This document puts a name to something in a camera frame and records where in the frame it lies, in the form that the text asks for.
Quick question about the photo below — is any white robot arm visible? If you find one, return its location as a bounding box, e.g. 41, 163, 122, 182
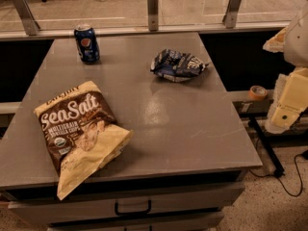
263, 4, 308, 134

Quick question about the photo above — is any grey upper drawer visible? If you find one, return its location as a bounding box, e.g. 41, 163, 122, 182
9, 182, 244, 224

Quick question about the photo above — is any black table leg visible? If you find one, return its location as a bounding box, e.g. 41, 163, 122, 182
248, 116, 285, 178

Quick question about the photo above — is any left metal railing post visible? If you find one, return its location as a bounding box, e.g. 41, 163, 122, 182
12, 0, 40, 36

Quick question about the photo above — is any grey lower drawer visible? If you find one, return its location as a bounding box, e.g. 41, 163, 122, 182
47, 212, 224, 231

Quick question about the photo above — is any right metal railing post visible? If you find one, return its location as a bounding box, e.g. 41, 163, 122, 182
222, 0, 242, 29

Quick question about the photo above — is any grey drawer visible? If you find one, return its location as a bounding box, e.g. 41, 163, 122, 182
9, 182, 244, 224
47, 212, 224, 231

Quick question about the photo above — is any brown sea salt chip bag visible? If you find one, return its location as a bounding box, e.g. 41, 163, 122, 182
35, 81, 133, 200

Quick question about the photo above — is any middle metal railing post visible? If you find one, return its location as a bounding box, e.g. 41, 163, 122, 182
147, 0, 159, 32

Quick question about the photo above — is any black drawer handle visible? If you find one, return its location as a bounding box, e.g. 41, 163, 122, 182
114, 200, 152, 217

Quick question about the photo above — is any metal railing post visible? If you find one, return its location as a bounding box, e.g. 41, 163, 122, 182
147, 0, 159, 32
222, 0, 242, 29
12, 0, 40, 36

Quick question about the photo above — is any blue chip bag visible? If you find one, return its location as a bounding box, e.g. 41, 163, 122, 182
150, 49, 208, 83

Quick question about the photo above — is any orange tape roll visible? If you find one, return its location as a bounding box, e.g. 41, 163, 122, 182
248, 86, 268, 101

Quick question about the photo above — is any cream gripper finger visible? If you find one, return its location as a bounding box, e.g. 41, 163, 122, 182
263, 28, 287, 53

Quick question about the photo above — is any blue pepsi can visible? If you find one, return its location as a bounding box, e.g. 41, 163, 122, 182
74, 24, 100, 64

